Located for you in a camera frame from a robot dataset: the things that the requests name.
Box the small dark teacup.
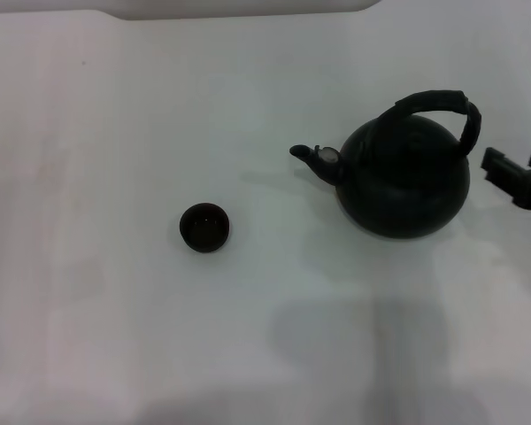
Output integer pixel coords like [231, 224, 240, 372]
[179, 202, 231, 254]

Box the black round teapot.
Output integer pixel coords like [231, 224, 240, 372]
[289, 89, 485, 240]

